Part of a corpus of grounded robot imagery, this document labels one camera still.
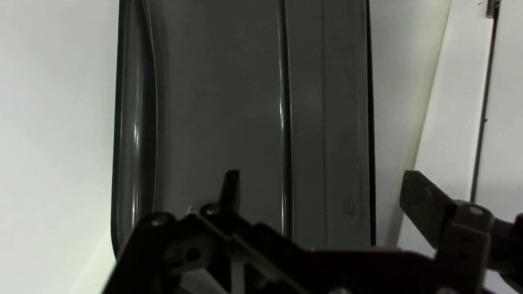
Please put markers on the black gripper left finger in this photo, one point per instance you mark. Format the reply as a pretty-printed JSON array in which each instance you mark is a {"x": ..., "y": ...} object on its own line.
[{"x": 218, "y": 245}]

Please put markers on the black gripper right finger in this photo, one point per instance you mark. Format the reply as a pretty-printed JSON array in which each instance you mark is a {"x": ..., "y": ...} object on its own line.
[{"x": 463, "y": 238}]

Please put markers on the dark grey bin lid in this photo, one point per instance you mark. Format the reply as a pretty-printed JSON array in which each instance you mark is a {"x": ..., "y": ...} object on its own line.
[{"x": 229, "y": 108}]

